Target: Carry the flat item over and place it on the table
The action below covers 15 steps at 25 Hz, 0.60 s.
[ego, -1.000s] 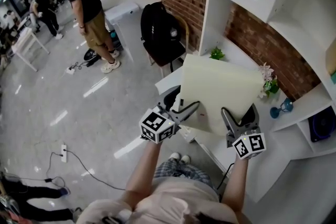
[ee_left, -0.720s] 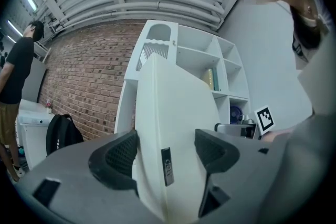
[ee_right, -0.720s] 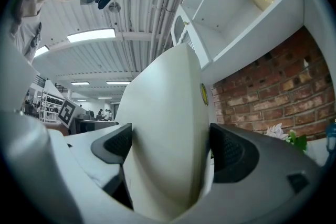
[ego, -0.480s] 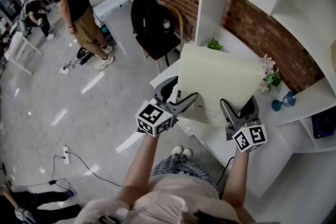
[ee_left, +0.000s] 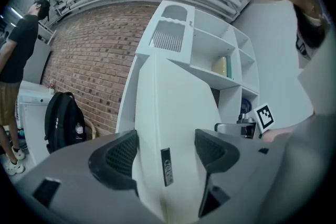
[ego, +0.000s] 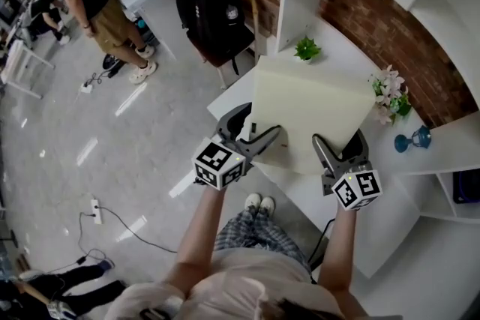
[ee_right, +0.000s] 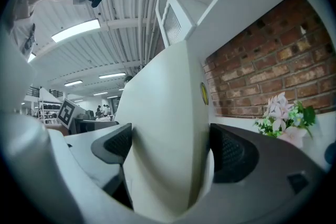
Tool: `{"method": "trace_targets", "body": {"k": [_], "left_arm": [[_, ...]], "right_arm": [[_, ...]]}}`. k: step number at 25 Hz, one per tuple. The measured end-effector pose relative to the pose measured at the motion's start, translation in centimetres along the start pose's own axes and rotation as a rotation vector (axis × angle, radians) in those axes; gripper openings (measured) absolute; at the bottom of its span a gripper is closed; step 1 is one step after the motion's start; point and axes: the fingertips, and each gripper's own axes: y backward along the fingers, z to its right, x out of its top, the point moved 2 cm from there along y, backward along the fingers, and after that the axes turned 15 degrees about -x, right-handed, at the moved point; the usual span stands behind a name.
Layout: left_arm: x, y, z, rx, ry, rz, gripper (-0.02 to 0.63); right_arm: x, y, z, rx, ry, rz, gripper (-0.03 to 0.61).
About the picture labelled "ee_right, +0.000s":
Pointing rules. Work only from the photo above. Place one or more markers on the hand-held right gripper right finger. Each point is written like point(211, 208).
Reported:
point(273, 162)

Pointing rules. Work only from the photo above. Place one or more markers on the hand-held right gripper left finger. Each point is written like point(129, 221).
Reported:
point(115, 143)

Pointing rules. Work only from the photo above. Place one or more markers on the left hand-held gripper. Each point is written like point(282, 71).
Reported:
point(66, 113)

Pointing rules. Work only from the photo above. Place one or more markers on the white item board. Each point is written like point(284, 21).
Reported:
point(160, 118)

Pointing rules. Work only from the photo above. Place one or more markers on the metal storage rack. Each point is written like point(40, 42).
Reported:
point(48, 111)

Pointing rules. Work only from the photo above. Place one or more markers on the dark grey desk unit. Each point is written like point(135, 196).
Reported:
point(92, 125)

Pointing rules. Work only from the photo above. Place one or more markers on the ceiling light panel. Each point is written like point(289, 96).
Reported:
point(112, 75)
point(76, 30)
point(73, 83)
point(31, 57)

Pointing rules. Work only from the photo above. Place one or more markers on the white table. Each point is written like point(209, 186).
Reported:
point(89, 162)

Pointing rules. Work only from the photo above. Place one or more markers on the pink and white flower bouquet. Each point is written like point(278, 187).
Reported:
point(284, 119)

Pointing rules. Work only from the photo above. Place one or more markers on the person's white shirt torso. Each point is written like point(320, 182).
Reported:
point(22, 34)

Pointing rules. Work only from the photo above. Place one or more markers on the round yellow sticker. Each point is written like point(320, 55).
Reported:
point(204, 93)

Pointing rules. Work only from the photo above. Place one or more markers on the white lattice cabinet door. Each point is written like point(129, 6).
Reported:
point(172, 21)

